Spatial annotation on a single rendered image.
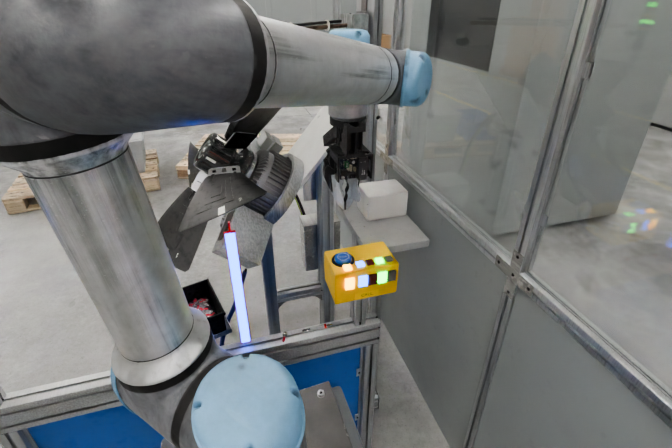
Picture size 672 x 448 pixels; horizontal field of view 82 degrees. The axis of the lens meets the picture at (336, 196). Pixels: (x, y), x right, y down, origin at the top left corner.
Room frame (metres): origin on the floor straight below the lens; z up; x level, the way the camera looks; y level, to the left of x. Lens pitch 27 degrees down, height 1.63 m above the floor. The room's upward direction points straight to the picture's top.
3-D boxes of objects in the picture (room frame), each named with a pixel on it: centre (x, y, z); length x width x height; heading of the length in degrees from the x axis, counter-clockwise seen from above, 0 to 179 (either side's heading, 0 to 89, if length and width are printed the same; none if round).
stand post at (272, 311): (1.18, 0.26, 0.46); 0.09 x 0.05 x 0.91; 16
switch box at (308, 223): (1.33, 0.07, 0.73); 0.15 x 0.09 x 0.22; 106
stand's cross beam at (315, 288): (1.21, 0.15, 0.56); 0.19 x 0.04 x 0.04; 106
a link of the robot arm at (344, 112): (0.73, -0.03, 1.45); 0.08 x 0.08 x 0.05
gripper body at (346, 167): (0.72, -0.03, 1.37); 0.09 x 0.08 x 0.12; 16
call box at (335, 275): (0.76, -0.06, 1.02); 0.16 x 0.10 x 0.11; 106
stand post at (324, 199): (1.24, 0.04, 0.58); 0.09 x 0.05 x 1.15; 16
